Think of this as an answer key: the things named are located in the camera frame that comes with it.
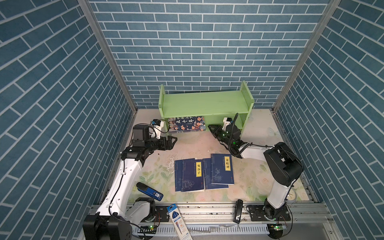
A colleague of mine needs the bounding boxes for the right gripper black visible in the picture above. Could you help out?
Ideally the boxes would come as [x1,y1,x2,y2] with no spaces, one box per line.
[208,124,233,149]

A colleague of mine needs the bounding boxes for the colourful illustrated book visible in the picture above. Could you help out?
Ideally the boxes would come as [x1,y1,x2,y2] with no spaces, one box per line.
[168,116,206,133]

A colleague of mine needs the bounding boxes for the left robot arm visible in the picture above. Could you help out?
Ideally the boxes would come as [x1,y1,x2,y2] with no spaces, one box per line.
[83,119,178,240]

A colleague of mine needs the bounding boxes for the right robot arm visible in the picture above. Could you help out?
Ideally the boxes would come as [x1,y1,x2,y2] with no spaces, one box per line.
[208,124,304,221]

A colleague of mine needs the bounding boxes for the green two-tier shelf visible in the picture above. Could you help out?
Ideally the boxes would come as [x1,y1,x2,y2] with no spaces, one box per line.
[159,82,255,131]

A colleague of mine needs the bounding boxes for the dark blue book yellow label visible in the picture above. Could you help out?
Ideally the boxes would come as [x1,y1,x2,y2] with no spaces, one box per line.
[181,159,205,192]

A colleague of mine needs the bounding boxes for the blue handheld device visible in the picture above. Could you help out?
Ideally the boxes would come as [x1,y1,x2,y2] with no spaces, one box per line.
[136,182,164,202]

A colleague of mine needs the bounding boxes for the black remote stick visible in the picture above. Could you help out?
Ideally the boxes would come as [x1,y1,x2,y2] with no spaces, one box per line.
[233,199,244,224]

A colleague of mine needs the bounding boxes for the blue white packaged box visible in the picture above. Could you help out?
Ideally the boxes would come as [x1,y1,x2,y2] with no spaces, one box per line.
[167,204,193,240]

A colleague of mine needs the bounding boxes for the round white timer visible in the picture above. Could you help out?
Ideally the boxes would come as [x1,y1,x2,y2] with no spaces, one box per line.
[286,189,297,204]

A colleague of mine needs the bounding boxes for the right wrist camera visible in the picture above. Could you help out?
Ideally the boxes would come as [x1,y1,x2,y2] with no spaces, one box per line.
[222,118,233,131]

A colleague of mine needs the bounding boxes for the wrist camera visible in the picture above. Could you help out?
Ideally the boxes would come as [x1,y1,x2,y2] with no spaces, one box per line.
[222,118,233,131]
[151,119,165,139]

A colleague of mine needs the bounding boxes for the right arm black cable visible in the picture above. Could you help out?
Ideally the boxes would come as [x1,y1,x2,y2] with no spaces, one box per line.
[226,112,250,158]

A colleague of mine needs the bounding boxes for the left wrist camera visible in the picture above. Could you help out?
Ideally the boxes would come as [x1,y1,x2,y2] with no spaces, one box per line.
[151,119,165,139]

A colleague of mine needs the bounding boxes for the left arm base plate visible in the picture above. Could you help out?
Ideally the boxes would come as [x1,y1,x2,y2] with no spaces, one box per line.
[142,206,170,223]

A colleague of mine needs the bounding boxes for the aluminium rail frame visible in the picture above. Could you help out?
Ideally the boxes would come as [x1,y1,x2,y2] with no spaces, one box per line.
[89,202,342,240]

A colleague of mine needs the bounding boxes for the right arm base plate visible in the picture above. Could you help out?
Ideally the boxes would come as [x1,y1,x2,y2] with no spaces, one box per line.
[246,204,292,222]

